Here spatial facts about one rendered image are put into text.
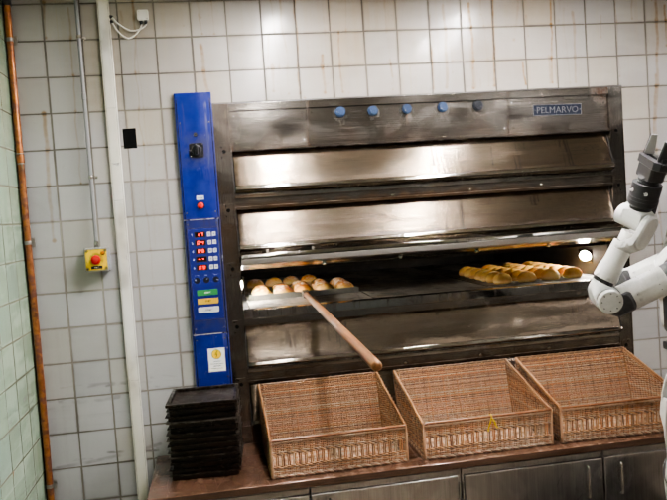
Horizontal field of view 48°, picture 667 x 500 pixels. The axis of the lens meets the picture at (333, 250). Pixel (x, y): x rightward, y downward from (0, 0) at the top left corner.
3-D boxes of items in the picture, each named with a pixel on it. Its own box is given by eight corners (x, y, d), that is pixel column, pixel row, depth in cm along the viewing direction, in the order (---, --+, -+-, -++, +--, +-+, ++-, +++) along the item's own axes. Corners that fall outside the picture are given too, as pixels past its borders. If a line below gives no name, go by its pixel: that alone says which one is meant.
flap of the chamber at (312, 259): (241, 265, 316) (240, 270, 336) (630, 234, 343) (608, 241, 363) (241, 259, 316) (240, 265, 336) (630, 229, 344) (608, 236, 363)
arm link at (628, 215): (617, 188, 228) (608, 223, 232) (646, 201, 219) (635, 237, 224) (642, 187, 233) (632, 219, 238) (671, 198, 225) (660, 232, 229)
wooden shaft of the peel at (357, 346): (383, 371, 195) (382, 360, 194) (372, 373, 194) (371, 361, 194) (310, 297, 364) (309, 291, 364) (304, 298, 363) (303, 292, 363)
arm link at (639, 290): (599, 317, 242) (663, 286, 238) (609, 328, 229) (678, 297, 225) (583, 287, 240) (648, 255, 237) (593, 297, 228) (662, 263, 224)
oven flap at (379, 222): (240, 252, 330) (236, 210, 335) (613, 224, 357) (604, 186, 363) (240, 249, 326) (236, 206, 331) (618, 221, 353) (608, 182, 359)
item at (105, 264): (87, 271, 321) (85, 248, 320) (111, 269, 322) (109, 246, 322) (84, 272, 313) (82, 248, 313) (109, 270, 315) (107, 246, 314)
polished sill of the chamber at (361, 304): (243, 317, 338) (242, 309, 338) (610, 285, 365) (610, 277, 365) (243, 319, 332) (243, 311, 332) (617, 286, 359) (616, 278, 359)
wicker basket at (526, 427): (394, 428, 343) (390, 368, 341) (509, 415, 351) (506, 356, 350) (423, 462, 295) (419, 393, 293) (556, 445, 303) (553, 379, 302)
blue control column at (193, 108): (212, 446, 522) (189, 140, 511) (235, 444, 524) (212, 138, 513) (210, 578, 331) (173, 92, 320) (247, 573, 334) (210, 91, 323)
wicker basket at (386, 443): (260, 443, 333) (255, 383, 332) (382, 429, 343) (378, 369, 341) (270, 481, 285) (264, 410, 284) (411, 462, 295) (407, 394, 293)
